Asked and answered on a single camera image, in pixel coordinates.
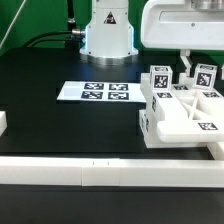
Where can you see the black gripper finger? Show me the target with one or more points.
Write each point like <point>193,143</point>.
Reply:
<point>185,57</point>

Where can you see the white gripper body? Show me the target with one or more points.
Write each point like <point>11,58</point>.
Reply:
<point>183,24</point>

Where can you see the white chair back frame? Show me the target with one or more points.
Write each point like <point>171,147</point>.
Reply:
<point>185,114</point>

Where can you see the white chair seat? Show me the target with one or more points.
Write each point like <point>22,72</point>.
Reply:
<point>147,124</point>

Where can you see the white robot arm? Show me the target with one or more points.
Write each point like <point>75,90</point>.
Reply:
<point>183,24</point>

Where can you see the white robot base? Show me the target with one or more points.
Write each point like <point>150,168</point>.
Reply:
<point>109,36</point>

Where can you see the white part at left edge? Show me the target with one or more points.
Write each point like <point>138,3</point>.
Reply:
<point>3,122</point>

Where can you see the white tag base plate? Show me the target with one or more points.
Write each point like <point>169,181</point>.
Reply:
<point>101,91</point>

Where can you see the white obstacle fence wall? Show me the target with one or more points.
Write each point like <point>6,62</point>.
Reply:
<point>115,172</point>

